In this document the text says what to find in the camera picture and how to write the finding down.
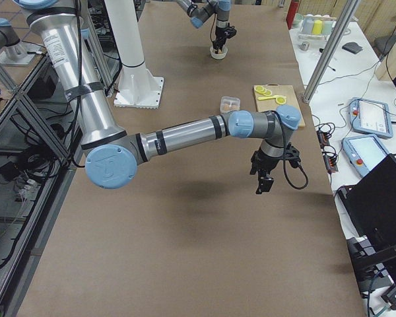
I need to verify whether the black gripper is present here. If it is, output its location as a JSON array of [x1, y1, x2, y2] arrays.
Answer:
[[249, 150, 281, 177], [213, 26, 232, 51]]

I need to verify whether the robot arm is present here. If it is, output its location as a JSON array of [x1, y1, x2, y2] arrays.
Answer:
[[14, 1, 309, 194], [176, 0, 236, 56]]

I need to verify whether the clear plastic egg box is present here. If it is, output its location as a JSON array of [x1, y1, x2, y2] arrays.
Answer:
[[220, 96, 240, 114]]

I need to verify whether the white ceramic bowl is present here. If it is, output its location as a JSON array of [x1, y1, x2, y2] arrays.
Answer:
[[210, 46, 228, 60]]

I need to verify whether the lemon slice top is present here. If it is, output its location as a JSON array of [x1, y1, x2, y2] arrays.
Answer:
[[254, 85, 265, 94]]

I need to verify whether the lemon slice by knife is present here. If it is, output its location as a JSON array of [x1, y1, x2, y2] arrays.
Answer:
[[275, 95, 287, 105]]

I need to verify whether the yellow plastic knife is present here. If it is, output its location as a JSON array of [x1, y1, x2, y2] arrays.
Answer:
[[257, 95, 278, 100]]

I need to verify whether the black power strip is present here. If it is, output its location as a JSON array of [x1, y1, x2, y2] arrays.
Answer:
[[317, 129, 338, 174]]

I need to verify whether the small metal cup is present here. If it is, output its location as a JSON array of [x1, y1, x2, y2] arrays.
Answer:
[[299, 41, 310, 52]]

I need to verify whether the grey cup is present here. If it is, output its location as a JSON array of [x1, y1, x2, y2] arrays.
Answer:
[[301, 17, 314, 34]]

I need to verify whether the yellow cup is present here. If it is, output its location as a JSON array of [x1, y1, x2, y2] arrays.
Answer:
[[312, 19, 323, 35]]

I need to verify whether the blue teach pendant near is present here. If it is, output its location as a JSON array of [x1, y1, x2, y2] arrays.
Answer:
[[343, 134, 389, 177]]

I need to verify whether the blue teach pendant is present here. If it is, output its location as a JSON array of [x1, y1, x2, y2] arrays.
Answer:
[[343, 134, 389, 177], [349, 98, 393, 139]]

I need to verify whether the blue teach pendant far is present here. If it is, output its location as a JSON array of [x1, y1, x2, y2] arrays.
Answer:
[[349, 98, 393, 139]]

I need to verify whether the black monitor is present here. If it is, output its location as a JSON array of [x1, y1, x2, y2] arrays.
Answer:
[[338, 154, 396, 284]]

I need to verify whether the black square pad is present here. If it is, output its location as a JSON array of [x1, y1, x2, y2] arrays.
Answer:
[[342, 42, 363, 54]]

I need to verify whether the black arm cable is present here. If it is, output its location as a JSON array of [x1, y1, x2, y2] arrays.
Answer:
[[273, 110, 310, 190]]

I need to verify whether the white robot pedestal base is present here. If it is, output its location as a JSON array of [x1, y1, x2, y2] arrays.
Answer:
[[105, 0, 164, 109]]

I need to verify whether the aluminium frame post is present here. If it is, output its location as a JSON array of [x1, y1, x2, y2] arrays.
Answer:
[[302, 0, 361, 104]]

